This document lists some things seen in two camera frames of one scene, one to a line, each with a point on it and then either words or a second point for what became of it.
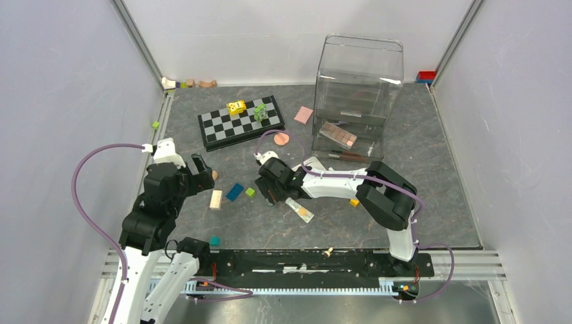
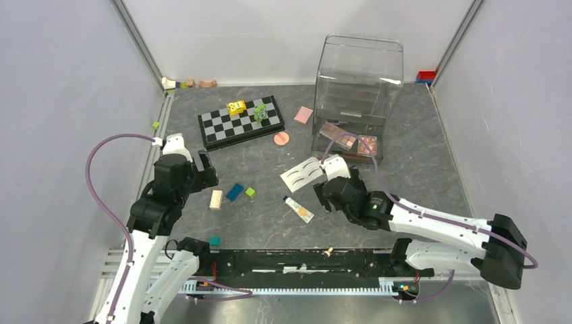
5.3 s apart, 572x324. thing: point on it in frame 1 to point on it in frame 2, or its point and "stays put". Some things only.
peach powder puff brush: x=281 y=138 stays put
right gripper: x=264 y=186 to x=356 y=180
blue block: x=235 y=192 stays put
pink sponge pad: x=303 y=114 stays put
